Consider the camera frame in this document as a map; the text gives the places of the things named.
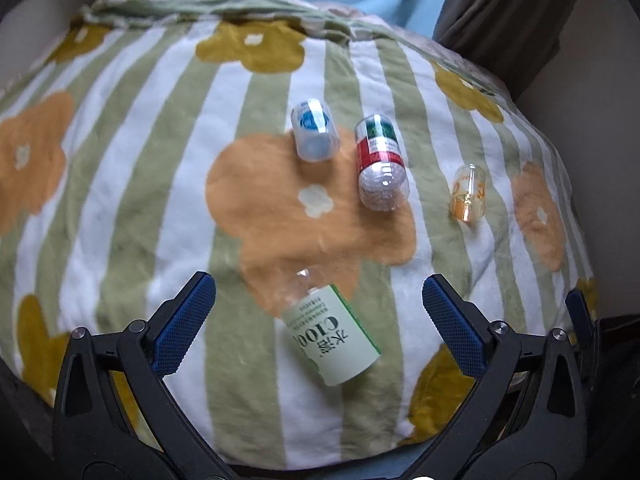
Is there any green label plastic cup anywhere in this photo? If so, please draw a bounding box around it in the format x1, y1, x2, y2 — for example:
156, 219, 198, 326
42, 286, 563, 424
279, 266, 381, 387

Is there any orange label small cup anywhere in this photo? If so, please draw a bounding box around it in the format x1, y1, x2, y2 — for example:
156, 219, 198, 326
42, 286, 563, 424
449, 164, 486, 224

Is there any red green label cup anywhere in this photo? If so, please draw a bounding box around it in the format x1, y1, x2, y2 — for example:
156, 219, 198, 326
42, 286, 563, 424
355, 114, 409, 211

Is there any blue label plastic cup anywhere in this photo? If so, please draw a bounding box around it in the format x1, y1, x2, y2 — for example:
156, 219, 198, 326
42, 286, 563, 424
291, 99, 341, 162

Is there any floral striped blanket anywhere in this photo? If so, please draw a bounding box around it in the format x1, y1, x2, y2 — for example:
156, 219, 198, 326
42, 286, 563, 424
1, 0, 597, 471

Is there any brown right curtain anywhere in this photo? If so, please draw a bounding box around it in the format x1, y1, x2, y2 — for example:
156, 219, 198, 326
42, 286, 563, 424
433, 0, 577, 98

